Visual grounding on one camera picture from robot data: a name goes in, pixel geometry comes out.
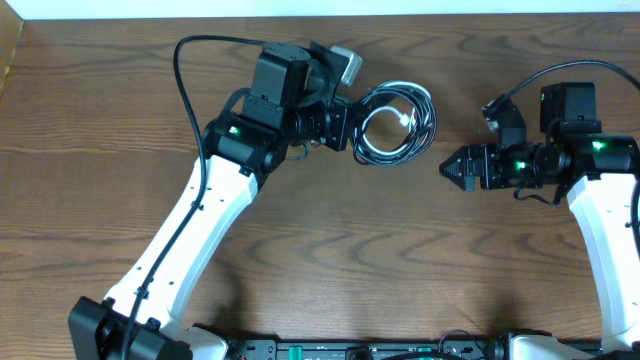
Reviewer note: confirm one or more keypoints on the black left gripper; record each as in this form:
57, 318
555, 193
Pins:
341, 126

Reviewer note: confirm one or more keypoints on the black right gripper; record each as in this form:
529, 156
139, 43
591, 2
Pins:
486, 165

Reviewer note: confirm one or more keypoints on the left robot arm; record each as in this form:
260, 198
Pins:
293, 101

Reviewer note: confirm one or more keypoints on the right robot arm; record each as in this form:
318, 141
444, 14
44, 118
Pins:
598, 176

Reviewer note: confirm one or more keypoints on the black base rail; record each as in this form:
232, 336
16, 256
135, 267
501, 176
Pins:
457, 344

